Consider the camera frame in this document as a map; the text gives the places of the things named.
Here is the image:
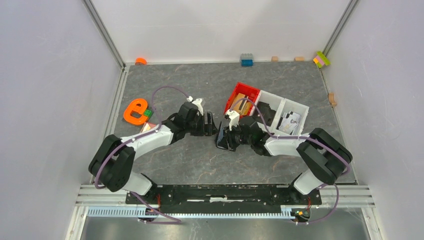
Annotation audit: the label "blue grey lego block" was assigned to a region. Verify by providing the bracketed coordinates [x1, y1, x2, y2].
[240, 53, 254, 67]

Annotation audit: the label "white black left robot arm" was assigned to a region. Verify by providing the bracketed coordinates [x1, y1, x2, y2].
[88, 101, 218, 204]

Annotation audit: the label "white cards in bin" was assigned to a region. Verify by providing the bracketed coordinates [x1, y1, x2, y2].
[277, 111, 301, 135]

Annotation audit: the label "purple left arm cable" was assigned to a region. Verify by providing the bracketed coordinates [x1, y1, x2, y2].
[93, 86, 193, 190]

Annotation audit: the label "stack of gold credit cards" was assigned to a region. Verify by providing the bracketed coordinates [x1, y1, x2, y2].
[230, 93, 252, 116]

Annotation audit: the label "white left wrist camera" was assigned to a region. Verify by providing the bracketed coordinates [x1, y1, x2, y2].
[186, 96, 205, 116]

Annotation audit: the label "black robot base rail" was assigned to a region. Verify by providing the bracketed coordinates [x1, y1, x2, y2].
[142, 184, 322, 214]

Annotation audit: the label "red plastic bin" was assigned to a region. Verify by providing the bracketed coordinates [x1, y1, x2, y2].
[224, 82, 260, 117]

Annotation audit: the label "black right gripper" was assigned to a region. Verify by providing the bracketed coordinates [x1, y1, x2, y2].
[218, 122, 253, 150]

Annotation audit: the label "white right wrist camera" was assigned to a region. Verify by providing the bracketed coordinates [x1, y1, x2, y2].
[224, 109, 240, 131]

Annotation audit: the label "curved wooden arch block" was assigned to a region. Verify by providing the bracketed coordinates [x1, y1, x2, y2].
[328, 92, 338, 108]

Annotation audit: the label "green pink lego stack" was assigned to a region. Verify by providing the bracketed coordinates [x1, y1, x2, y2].
[312, 51, 331, 69]

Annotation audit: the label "pink wooden block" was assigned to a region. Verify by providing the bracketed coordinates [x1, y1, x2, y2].
[140, 122, 157, 133]

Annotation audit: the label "green lego brick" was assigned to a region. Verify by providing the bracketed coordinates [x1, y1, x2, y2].
[143, 109, 154, 119]

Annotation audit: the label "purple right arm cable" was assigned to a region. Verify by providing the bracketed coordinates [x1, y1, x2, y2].
[228, 97, 352, 226]

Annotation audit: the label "orange letter toy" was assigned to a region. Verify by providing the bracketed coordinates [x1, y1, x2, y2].
[123, 98, 149, 126]

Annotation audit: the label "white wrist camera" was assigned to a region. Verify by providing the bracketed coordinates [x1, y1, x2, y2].
[224, 109, 240, 131]
[186, 96, 205, 116]

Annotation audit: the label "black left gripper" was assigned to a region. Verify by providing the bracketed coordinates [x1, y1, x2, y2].
[185, 111, 218, 137]

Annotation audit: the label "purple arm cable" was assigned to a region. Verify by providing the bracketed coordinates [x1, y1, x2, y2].
[93, 86, 193, 190]
[228, 97, 352, 226]

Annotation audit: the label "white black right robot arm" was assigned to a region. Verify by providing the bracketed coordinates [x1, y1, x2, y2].
[216, 117, 353, 204]

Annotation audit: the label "orange round toy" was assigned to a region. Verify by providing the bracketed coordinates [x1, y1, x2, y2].
[134, 57, 147, 65]

